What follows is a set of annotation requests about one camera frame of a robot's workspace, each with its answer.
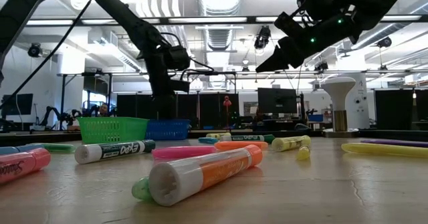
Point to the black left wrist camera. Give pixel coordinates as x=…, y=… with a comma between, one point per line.
x=180, y=86

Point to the white round pillar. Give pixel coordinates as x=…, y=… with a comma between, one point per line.
x=361, y=100

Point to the pink slim highlighter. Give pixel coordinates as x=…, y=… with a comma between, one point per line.
x=184, y=152

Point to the purple slim highlighter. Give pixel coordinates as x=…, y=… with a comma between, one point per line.
x=394, y=143

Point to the black computer monitor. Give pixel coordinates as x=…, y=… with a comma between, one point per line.
x=277, y=100

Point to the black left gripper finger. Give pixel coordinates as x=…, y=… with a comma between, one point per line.
x=164, y=107

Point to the black partition screen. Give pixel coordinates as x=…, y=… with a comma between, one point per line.
x=394, y=110
x=200, y=107

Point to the white mushroom-shaped lamp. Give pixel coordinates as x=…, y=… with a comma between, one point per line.
x=338, y=90

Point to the yellow slim highlighter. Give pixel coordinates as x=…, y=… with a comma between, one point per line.
x=384, y=149

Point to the background black robot arm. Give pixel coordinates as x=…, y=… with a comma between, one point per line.
x=72, y=115
x=50, y=109

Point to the pink flamingo figure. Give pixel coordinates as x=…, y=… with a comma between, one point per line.
x=227, y=102

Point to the blue plastic basket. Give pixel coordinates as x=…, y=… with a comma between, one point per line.
x=170, y=129

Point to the orange Expo dry-erase marker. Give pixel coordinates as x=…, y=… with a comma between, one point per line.
x=200, y=175

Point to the black wall screen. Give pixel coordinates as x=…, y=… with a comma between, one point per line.
x=16, y=104

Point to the green slim highlighter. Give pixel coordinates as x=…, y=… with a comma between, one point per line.
x=60, y=147

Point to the black overhead frame bar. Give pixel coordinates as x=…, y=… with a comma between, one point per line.
x=250, y=19

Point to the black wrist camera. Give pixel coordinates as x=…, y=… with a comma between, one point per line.
x=287, y=22
x=180, y=86

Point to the person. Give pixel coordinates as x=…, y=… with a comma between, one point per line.
x=104, y=109

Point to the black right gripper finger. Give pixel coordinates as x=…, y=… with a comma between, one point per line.
x=272, y=63

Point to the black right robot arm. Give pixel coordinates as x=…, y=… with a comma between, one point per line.
x=374, y=3

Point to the green plastic basket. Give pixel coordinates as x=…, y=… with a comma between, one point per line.
x=113, y=130

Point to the black metal frame stand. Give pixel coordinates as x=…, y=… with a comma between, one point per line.
x=63, y=100

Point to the black ceiling spotlight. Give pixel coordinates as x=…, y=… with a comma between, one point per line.
x=262, y=38
x=384, y=42
x=321, y=67
x=34, y=51

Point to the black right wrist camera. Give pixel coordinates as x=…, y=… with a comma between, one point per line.
x=287, y=22

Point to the pink Sharpie highlighter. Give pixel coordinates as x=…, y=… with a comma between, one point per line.
x=23, y=164

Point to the silver ceiling air duct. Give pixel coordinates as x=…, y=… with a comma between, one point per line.
x=219, y=0

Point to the green Expo dry-erase marker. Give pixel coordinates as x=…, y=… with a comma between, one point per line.
x=110, y=151
x=247, y=138

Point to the orange highlighter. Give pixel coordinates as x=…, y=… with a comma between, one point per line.
x=240, y=145

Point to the teal blue highlighter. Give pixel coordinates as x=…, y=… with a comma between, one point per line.
x=207, y=140

